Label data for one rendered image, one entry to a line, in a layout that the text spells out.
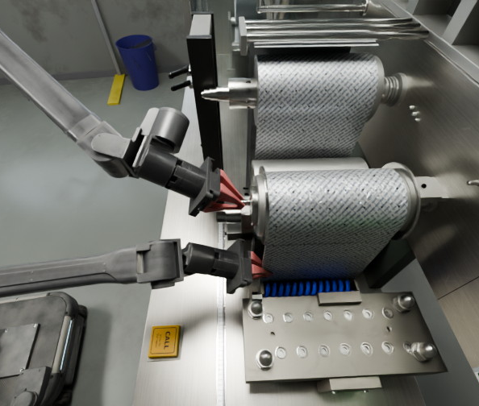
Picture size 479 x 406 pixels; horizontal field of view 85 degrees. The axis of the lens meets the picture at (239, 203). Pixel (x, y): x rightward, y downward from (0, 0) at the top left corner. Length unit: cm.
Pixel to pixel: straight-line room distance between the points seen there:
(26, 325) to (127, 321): 48
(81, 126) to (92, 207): 189
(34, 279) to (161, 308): 36
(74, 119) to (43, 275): 26
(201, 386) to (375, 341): 40
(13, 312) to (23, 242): 71
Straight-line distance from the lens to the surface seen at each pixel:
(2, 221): 268
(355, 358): 66
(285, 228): 46
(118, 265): 50
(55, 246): 228
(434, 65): 65
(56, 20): 401
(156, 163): 44
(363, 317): 69
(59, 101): 56
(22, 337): 175
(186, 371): 76
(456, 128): 59
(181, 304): 79
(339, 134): 65
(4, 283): 56
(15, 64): 64
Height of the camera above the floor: 164
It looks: 52 degrees down
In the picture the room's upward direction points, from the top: straight up
